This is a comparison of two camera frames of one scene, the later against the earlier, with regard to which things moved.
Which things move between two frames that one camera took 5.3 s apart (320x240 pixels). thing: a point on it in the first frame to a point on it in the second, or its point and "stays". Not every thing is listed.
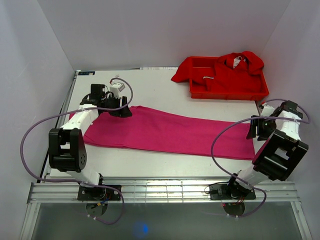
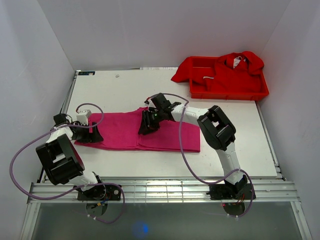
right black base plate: [230, 192] stays
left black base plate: [99, 193] stays
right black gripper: [262, 135] to [147, 127]
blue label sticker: [92, 73] stays
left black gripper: [124, 112] to [92, 137]
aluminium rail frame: [267, 192] stays
